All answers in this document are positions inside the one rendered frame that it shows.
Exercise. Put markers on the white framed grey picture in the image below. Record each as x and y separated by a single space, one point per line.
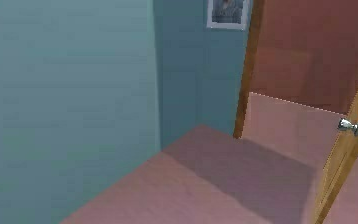
227 14

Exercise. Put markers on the silver round door knob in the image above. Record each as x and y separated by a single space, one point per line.
350 126

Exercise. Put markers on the brown wooden room door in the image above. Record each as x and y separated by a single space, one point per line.
345 156

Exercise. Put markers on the brown wooden door frame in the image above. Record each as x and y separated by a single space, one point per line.
248 70

